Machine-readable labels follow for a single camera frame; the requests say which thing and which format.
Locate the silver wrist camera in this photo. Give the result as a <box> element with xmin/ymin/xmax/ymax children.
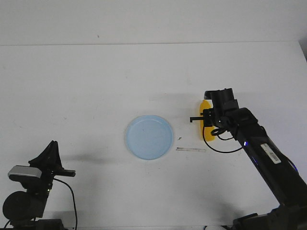
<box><xmin>204</xmin><ymin>88</ymin><xmax>239</xmax><ymax>114</ymax></box>
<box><xmin>8</xmin><ymin>165</ymin><xmax>42</xmax><ymax>184</ymax></box>

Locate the light blue round plate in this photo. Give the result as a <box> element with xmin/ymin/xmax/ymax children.
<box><xmin>125</xmin><ymin>115</ymin><xmax>174</xmax><ymax>161</ymax></box>

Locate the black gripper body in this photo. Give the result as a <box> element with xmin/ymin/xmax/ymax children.
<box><xmin>202</xmin><ymin>107</ymin><xmax>225</xmax><ymax>127</ymax></box>
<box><xmin>40</xmin><ymin>168</ymin><xmax>76</xmax><ymax>189</ymax></box>

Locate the yellow toy corn cob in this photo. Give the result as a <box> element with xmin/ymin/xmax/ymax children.
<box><xmin>199</xmin><ymin>100</ymin><xmax>215</xmax><ymax>141</ymax></box>

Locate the black camera cable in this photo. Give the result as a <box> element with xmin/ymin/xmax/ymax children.
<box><xmin>53</xmin><ymin>178</ymin><xmax>78</xmax><ymax>230</ymax></box>
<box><xmin>202</xmin><ymin>124</ymin><xmax>243</xmax><ymax>153</ymax></box>

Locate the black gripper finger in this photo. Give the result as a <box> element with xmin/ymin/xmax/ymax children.
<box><xmin>189</xmin><ymin>116</ymin><xmax>204</xmax><ymax>123</ymax></box>
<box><xmin>28</xmin><ymin>140</ymin><xmax>55</xmax><ymax>169</ymax></box>
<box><xmin>54</xmin><ymin>141</ymin><xmax>64</xmax><ymax>171</ymax></box>

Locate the clear tape strip on table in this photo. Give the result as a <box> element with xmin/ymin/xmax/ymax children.
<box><xmin>176</xmin><ymin>147</ymin><xmax>206</xmax><ymax>152</ymax></box>

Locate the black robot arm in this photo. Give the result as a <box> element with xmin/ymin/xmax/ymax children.
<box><xmin>190</xmin><ymin>108</ymin><xmax>307</xmax><ymax>230</ymax></box>
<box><xmin>2</xmin><ymin>140</ymin><xmax>75</xmax><ymax>230</ymax></box>

